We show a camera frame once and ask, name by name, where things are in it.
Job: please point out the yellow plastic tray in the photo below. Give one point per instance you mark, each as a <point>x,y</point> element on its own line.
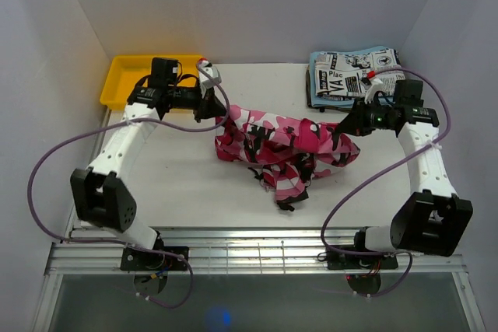
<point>125,71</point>

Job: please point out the pink camouflage trousers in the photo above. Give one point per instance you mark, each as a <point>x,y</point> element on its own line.
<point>284,154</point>

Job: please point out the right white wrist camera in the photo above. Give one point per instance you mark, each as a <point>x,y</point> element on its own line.
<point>373,85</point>

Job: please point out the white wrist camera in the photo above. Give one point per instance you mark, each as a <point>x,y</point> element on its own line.
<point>373,85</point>
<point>208,75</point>

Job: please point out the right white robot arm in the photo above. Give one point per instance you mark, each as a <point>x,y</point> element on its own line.
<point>433,219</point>

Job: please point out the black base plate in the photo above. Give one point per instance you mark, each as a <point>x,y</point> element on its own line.
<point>136,260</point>
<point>352,258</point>

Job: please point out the aluminium rail frame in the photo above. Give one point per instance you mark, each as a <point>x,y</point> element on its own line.
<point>258,268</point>

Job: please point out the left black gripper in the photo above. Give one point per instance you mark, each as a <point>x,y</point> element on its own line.
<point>208,107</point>

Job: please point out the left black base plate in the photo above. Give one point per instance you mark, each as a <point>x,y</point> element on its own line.
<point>136,260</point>

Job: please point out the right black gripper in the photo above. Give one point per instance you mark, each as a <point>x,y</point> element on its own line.
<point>355,122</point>

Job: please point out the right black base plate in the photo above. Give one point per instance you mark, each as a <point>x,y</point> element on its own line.
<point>352,258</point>

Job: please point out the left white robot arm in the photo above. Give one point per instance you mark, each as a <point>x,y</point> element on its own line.
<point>99,191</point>

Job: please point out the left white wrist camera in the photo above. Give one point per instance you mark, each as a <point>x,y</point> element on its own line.
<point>208,75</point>

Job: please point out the newspaper print folded trousers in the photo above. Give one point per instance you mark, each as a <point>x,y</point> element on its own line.
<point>369,59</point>

